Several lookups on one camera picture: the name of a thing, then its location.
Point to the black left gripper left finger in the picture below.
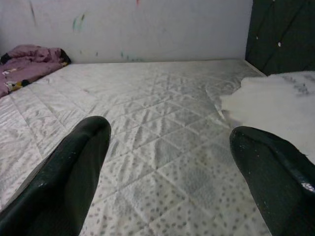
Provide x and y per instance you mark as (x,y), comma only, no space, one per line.
(54,191)

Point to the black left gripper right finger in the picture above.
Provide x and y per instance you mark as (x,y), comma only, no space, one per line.
(278,186)

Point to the pink cartoon print blanket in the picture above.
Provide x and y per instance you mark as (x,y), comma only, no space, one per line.
(29,66)

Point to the white pillow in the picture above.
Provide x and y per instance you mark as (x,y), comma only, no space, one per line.
(270,105)

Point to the white quilted mattress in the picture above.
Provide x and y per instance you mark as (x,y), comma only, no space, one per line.
(160,110)

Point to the black tufted headboard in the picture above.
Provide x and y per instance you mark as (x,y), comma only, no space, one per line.
(283,37)

